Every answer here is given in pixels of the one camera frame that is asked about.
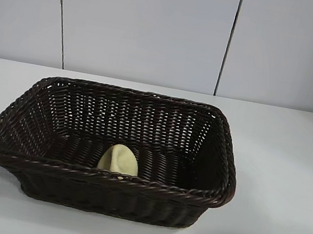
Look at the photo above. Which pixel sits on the pale yellow egg yolk pastry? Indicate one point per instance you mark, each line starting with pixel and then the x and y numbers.
pixel 120 162

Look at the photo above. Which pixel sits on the dark brown wicker basket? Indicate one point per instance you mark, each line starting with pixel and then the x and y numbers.
pixel 165 172

